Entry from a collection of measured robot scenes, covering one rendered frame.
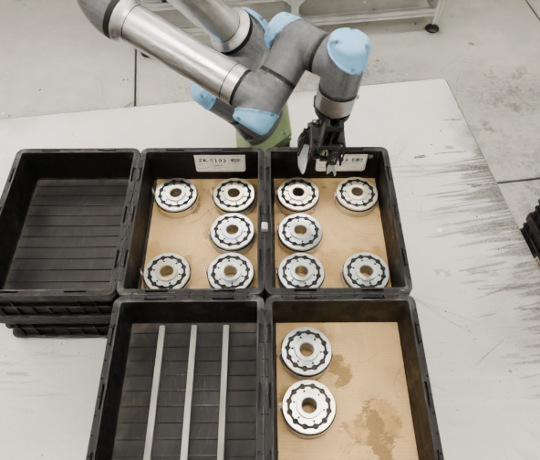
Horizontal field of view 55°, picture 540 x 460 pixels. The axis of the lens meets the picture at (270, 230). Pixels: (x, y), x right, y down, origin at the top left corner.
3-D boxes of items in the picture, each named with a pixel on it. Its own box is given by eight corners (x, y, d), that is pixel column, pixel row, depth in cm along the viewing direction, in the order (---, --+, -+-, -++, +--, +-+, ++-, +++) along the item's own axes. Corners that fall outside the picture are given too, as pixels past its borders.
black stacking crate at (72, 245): (36, 180, 135) (19, 150, 126) (150, 179, 135) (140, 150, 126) (-8, 320, 113) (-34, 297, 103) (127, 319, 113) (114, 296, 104)
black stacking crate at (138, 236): (150, 179, 135) (142, 150, 126) (264, 179, 135) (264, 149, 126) (129, 319, 113) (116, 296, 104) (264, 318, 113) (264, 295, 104)
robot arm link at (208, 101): (217, 117, 145) (178, 93, 137) (242, 75, 143) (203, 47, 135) (235, 128, 135) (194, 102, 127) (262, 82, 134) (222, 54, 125)
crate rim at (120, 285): (143, 154, 127) (140, 147, 125) (264, 153, 127) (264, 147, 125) (118, 300, 105) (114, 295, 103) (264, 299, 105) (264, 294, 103)
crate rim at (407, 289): (264, 153, 127) (264, 147, 125) (385, 152, 128) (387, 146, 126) (264, 299, 105) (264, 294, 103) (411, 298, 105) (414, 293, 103)
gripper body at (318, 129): (305, 165, 107) (316, 123, 97) (303, 136, 112) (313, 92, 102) (341, 168, 108) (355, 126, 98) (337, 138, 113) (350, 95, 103)
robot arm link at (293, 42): (247, 56, 94) (296, 83, 91) (279, 0, 92) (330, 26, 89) (260, 69, 101) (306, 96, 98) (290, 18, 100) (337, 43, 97)
